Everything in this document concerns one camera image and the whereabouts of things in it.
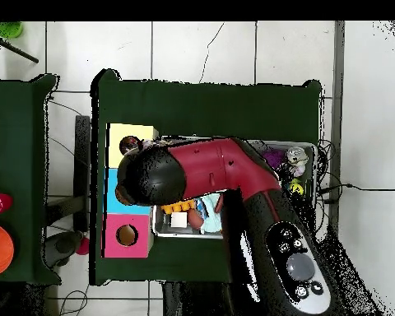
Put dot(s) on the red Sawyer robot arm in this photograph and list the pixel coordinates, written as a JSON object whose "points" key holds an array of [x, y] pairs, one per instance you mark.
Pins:
{"points": [[217, 164]]}

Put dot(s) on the silver mesh bin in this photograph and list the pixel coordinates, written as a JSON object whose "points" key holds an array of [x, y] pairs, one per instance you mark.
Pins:
{"points": [[161, 227]]}

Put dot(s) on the wooden box with three holes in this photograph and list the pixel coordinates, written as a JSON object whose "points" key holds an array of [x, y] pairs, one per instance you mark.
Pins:
{"points": [[131, 130]]}

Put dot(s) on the brown toy sausage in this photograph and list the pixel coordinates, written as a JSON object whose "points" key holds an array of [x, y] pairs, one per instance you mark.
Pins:
{"points": [[219, 204]]}

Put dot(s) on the mint green cloth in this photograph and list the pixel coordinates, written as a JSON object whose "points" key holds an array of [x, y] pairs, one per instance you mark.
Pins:
{"points": [[212, 214]]}

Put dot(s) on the dark green table cloth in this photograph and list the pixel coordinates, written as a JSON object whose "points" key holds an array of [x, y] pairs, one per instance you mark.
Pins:
{"points": [[16, 131], [200, 112]]}

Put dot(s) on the purple spiky ball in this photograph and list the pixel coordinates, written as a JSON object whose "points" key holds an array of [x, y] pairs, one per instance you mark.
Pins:
{"points": [[273, 157]]}

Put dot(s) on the black metal stand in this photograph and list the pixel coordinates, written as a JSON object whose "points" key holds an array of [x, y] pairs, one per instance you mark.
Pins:
{"points": [[82, 148]]}

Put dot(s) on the grey rounded device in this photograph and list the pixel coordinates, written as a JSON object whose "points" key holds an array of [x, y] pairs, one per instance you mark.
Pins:
{"points": [[62, 247]]}

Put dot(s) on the black rod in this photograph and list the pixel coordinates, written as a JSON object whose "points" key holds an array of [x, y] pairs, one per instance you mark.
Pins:
{"points": [[16, 51]]}

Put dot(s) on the green round object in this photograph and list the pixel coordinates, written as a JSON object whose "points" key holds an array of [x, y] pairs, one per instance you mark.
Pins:
{"points": [[8, 29]]}

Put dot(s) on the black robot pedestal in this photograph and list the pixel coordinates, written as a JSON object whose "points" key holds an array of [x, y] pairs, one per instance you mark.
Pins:
{"points": [[197, 299]]}

